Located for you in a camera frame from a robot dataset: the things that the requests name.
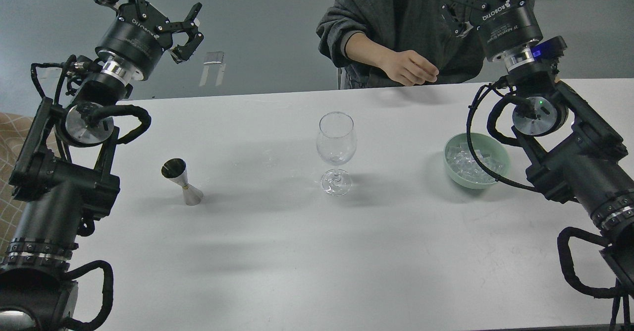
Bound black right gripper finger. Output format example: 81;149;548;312
441;0;480;38

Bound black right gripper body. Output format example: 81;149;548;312
467;0;543;61

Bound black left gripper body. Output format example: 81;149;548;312
96;3;168;80

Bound steel cocktail jigger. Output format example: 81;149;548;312
161;159;204;206

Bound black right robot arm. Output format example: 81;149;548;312
441;0;634;331

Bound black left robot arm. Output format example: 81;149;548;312
0;0;204;331

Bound clear ice cubes pile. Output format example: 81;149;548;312
445;143;506;184

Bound clear wine glass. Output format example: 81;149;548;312
316;111;357;196

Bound person's bare hand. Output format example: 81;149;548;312
377;50;439;87

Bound silver floor socket plate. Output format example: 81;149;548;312
203;51;225;65

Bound person in grey sweater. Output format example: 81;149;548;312
316;0;485;89

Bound green bowl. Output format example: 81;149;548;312
442;133;510;190

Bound beige checked cloth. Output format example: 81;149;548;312
0;112;55;257

